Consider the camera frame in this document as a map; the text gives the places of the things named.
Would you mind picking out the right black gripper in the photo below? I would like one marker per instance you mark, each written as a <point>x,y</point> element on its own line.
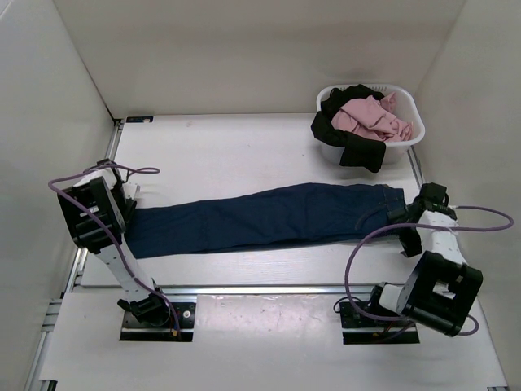
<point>411,245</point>

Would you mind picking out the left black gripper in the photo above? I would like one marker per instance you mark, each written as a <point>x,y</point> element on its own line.
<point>129,213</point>

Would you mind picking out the dark blue denim trousers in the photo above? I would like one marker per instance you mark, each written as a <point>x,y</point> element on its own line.
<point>299,215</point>

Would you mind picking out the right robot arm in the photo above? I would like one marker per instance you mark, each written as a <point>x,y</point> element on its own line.
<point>441,289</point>

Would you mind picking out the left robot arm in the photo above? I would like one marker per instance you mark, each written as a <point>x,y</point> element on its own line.
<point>97,206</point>

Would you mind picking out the dark corner label sticker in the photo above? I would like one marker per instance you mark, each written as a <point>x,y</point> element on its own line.
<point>139,119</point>

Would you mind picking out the black garment in basket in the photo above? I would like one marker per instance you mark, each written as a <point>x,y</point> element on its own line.
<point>357,151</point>

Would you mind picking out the white plastic laundry basket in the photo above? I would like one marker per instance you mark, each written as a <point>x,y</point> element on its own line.
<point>406,110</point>

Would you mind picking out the pink garment in basket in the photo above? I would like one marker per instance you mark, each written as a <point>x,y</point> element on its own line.
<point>373,119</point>

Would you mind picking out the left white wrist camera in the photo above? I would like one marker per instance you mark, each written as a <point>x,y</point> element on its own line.
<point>131,191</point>

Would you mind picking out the left aluminium rail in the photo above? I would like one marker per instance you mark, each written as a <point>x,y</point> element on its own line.
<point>78,263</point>

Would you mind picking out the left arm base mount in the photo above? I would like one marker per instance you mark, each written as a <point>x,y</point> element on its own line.
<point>162,330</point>

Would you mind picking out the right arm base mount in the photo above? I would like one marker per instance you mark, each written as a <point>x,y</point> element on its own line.
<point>360,330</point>

